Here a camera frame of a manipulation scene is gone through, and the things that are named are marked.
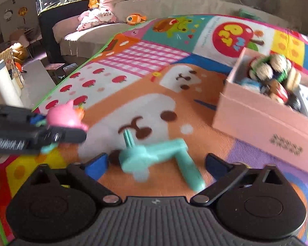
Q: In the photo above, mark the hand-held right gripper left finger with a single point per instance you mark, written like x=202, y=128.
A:
x=98, y=162

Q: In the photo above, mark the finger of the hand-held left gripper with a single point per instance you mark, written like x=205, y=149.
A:
x=15, y=114
x=66, y=135

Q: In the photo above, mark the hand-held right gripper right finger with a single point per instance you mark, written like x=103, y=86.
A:
x=215, y=162

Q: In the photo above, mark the pink pig toy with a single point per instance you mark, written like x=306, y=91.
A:
x=63, y=116

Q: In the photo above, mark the teal toy scooter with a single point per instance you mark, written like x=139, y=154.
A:
x=154, y=155

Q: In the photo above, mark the pink cardboard box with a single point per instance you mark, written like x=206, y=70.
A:
x=251, y=117

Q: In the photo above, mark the crochet doll green sweater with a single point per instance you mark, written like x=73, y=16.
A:
x=269, y=66

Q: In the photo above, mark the white cylinder bottle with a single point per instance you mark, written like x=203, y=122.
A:
x=6, y=84

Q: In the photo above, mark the wicker basket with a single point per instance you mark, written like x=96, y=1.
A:
x=1, y=57

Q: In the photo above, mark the wooden chair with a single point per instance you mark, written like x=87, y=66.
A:
x=24, y=41

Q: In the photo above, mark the blue tissue packet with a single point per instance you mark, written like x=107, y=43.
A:
x=250, y=84

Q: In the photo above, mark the black aquarium stand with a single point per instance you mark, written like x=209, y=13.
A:
x=50, y=35

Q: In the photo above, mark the colourful printed play mat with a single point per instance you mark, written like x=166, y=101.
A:
x=156, y=87

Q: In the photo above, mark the pink printed blanket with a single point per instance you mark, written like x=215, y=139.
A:
x=97, y=19

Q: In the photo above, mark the orange fish plush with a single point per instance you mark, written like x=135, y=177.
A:
x=134, y=19

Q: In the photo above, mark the green toy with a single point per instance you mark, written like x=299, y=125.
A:
x=249, y=14

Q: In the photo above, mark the beige sofa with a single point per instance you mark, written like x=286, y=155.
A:
x=184, y=6

